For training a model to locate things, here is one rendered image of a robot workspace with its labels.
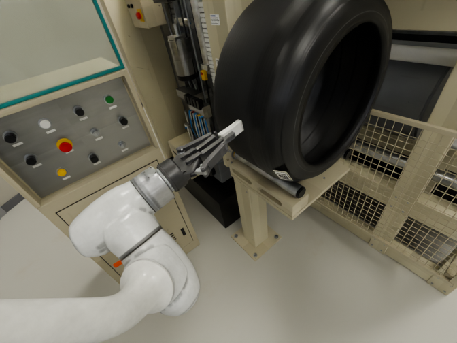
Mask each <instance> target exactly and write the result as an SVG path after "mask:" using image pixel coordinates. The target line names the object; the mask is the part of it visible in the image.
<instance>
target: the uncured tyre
mask: <svg viewBox="0 0 457 343"><path fill-rule="evenodd" d="M391 47H392V18H391V15H390V10H389V9H388V6H387V5H386V2H385V1H384V0H253V2H251V4H249V6H247V8H246V9H245V10H244V11H243V12H242V13H241V15H240V16H239V17H238V19H237V20H236V22H235V24H234V25H233V27H232V29H231V31H230V32H229V34H228V36H227V39H226V41H225V43H224V45H223V48H222V51H221V53H220V58H219V60H218V65H217V69H216V75H215V81H214V111H215V115H216V121H217V124H218V128H219V130H220V131H221V130H223V129H225V128H227V127H228V126H229V125H231V124H233V123H234V122H235V121H236V120H241V121H242V124H243V129H244V130H243V131H242V132H241V133H240V134H238V135H237V136H236V137H235V138H234V139H233V140H231V141H230V142H229V143H228V145H229V146H230V148H231V149H232V150H233V151H234V152H235V153H236V154H238V155H239V156H240V157H242V158H243V159H245V160H246V161H248V162H250V163H251V164H253V165H255V166H256V167H258V168H259V169H261V170H263V171H264V172H266V173H267V174H269V175H270V176H272V177H274V178H277V179H279V180H282V179H280V178H279V177H278V176H277V175H276V174H275V173H274V171H273V170H275V171H281V172H287V173H288V175H289V176H290V177H291V178H292V180H293V181H291V180H284V181H286V182H298V181H302V180H306V179H308V178H313V177H315V176H318V175H320V174H321V173H323V172H325V171H326V170H327V169H328V168H330V167H331V166H332V165H333V164H335V163H336V162H337V161H338V160H339V159H340V158H341V156H342V155H343V154H344V153H345V152H346V150H347V149H348V148H349V147H350V145H351V144H352V142H353V141H354V140H355V139H356V137H357V135H358V134H359V132H360V130H361V129H362V127H363V125H364V124H365V122H366V120H367V118H368V117H369V114H370V113H371V110H372V109H373V106H374V104H375V101H376V99H377V96H378V95H379V92H380V89H381V87H382V84H383V81H384V77H385V75H386V70H387V67H388V62H389V59H390V52H391Z"/></svg>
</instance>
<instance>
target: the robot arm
mask: <svg viewBox="0 0 457 343"><path fill-rule="evenodd" d="M243 130H244V129H243V124H242V121H241V120H236V121H235V122H234V123H233V124H231V125H229V126H228V127H227V128H225V129H223V130H221V132H219V133H217V132H216V131H213V133H214V134H211V133H207V134H205V135H203V136H201V137H199V138H197V139H196V140H194V141H192V142H190V143H188V144H186V145H184V146H179V147H177V148H176V150H177V155H176V156H175V157H174V159H173V160H172V159H170V158H168V159H166V160H164V161H163V162H162V163H160V164H159V165H157V167H156V168H157V169H154V168H153V167H149V168H147V169H146V170H144V171H143V172H141V173H140V174H139V175H137V176H135V177H134V178H133V179H132V180H129V181H128V182H126V183H124V184H122V185H119V186H116V187H114V188H113V189H111V190H109V191H108V192H106V193H104V194H103V195H102V196H100V197H99V198H98V199H96V200H95V201H93V202H92V203H91V204H90V205H89V206H88V207H87V208H85V209H84V210H83V211H82V212H81V213H80V214H79V215H78V216H77V217H76V218H75V219H74V220H73V221H72V223H71V224H70V226H69V238H70V240H71V243H72V244H73V246H74V247H75V249H76V250H77V251H78V252H79V253H80V254H81V255H83V256H84V257H99V256H102V255H106V254H107V253H108V252H110V251H111V252H112V253H113V254H115V255H116V256H117V257H118V258H119V259H120V260H121V262H122V264H123V265H124V266H125V268H124V271H123V273H122V276H121V279H120V292H118V293H117V294H115V295H110V296H106V297H76V298H40V299H0V343H100V342H103V341H106V340H109V339H111V338H114V337H116V336H119V335H120V334H122V333H124V332H126V331H128V330H129V329H130V328H132V327H134V326H135V325H136V324H138V322H140V320H142V319H143V318H144V317H145V316H146V315H147V314H154V313H157V312H160V313H161V314H164V315H167V316H179V315H183V314H185V313H187V311H189V310H190V309H191V308H192V307H193V306H194V304H195V302H196V300H197V298H198V296H199V290H200V282H199V277H198V275H197V272H196V270H195V268H194V266H193V264H192V262H191V261H190V259H189V258H188V256H187V255H186V253H185V252H184V251H183V250H182V248H181V247H180V246H179V244H178V243H177V242H176V241H175V240H174V239H173V238H172V237H171V236H170V235H169V234H168V233H167V232H166V231H165V230H164V229H163V228H162V227H161V225H160V224H159V222H158V221H157V219H156V217H155V215H154V213H156V212H157V211H159V210H160V209H161V208H162V207H163V206H165V205H166V204H167V203H169V202H170V201H171V200H172V199H174V197H175V195H174V193H173V192H174V191H175V192H176V191H177V192H178V191H179V190H180V189H182V188H183V187H184V186H186V185H187V184H188V180H189V179H190V178H193V177H195V176H196V175H197V174H201V175H203V176H204V177H205V178H206V177H208V175H209V173H210V171H211V170H212V168H213V167H214V166H215V165H216V164H217V163H218V162H219V160H220V159H221V158H222V157H223V156H224V155H225V154H226V153H227V152H228V151H229V148H228V146H227V144H228V143H229V142H230V141H231V140H233V139H234V138H235V137H236V136H237V135H238V134H240V133H241V132H242V131H243ZM159 229H160V230H159Z"/></svg>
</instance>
